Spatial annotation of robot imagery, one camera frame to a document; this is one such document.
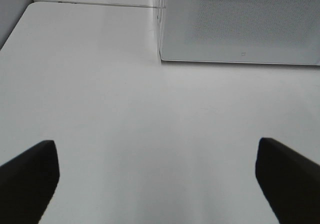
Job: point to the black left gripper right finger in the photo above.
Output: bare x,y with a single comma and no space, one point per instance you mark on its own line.
290,182

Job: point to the white microwave door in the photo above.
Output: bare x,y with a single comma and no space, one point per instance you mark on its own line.
241,31

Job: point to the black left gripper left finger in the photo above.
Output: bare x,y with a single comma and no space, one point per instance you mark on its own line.
28,183

